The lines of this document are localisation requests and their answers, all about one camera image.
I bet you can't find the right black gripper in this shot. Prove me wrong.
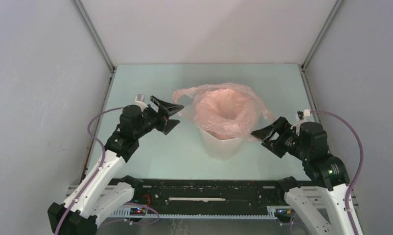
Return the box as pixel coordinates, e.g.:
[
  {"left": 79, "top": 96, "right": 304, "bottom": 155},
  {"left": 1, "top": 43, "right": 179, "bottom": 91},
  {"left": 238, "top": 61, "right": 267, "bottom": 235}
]
[{"left": 250, "top": 115, "right": 308, "bottom": 160}]

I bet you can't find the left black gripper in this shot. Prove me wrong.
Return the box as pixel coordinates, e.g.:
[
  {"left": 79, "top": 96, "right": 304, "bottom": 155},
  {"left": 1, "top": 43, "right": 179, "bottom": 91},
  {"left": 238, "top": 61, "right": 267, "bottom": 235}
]
[{"left": 134, "top": 96, "right": 184, "bottom": 139}]

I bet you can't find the white trash bin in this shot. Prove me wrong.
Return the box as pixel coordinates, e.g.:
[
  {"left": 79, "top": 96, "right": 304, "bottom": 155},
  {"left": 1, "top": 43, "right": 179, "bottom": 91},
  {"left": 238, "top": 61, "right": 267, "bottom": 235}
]
[{"left": 200, "top": 130, "right": 244, "bottom": 161}]

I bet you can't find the pink plastic trash bag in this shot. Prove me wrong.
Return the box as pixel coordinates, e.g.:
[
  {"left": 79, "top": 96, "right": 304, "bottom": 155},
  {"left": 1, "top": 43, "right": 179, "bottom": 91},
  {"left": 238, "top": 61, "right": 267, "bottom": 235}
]
[{"left": 172, "top": 83, "right": 276, "bottom": 141}]

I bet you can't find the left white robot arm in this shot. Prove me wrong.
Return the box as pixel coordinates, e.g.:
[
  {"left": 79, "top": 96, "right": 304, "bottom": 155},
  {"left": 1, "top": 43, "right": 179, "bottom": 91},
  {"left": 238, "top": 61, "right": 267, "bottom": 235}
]
[{"left": 47, "top": 95, "right": 184, "bottom": 235}]

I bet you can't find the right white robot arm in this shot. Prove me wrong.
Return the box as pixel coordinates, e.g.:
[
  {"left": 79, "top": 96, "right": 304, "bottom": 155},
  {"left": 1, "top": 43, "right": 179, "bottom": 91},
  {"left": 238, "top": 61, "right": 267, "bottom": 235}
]
[{"left": 251, "top": 113, "right": 363, "bottom": 235}]

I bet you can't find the small circuit board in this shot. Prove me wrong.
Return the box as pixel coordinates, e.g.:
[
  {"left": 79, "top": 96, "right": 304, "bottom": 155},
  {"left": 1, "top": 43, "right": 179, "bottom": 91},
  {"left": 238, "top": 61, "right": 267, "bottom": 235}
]
[{"left": 129, "top": 207, "right": 147, "bottom": 216}]

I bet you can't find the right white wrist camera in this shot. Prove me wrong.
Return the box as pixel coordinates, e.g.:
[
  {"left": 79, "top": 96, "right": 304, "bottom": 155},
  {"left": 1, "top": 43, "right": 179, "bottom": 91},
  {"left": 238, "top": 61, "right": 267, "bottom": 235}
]
[{"left": 291, "top": 109, "right": 311, "bottom": 135}]

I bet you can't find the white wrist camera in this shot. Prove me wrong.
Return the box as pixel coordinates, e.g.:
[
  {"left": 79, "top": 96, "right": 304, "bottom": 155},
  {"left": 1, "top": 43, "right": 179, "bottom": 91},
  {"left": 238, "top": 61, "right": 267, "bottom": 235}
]
[
  {"left": 134, "top": 94, "right": 148, "bottom": 112},
  {"left": 291, "top": 109, "right": 311, "bottom": 135}
]

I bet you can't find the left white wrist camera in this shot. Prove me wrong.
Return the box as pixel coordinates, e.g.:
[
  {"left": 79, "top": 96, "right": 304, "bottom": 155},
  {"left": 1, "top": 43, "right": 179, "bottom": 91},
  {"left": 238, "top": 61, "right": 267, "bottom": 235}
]
[{"left": 134, "top": 94, "right": 148, "bottom": 112}]

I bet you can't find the white slotted cable duct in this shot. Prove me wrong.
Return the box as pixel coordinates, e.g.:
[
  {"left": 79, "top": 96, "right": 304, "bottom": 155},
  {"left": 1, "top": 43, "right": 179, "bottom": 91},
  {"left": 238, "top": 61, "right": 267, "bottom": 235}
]
[{"left": 107, "top": 207, "right": 277, "bottom": 219}]

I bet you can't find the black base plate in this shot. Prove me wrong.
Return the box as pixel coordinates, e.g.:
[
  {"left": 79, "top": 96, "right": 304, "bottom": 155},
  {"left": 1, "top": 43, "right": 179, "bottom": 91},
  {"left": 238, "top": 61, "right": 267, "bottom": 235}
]
[{"left": 128, "top": 179, "right": 288, "bottom": 215}]

